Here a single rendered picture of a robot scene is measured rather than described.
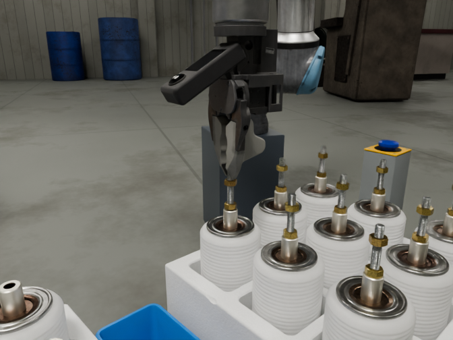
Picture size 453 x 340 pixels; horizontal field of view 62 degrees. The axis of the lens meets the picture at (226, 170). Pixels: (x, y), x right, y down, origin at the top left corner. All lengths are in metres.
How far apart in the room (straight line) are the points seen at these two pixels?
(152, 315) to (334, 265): 0.30
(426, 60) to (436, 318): 6.87
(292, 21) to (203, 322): 0.67
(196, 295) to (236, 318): 0.09
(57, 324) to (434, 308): 0.44
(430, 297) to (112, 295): 0.63
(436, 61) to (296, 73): 6.60
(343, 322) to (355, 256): 0.16
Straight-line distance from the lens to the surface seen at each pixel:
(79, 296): 0.93
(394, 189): 0.86
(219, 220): 0.62
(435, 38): 7.42
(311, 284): 0.51
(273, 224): 0.64
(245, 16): 0.51
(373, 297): 0.47
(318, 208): 0.73
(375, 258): 0.45
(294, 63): 0.95
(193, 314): 0.63
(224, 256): 0.57
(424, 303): 0.55
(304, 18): 0.95
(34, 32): 7.40
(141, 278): 0.95
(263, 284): 0.52
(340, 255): 0.59
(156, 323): 0.68
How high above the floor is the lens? 0.52
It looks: 18 degrees down
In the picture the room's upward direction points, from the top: straight up
